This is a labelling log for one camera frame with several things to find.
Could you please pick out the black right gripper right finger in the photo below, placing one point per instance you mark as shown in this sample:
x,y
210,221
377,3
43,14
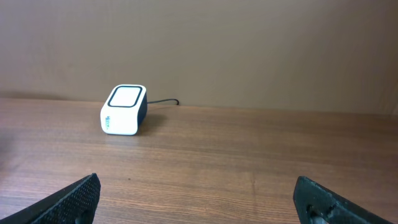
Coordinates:
x,y
315,203

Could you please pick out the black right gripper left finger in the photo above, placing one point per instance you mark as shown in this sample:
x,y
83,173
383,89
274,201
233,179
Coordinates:
x,y
74,204

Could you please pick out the white barcode scanner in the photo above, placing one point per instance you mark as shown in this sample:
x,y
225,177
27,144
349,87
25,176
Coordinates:
x,y
124,110

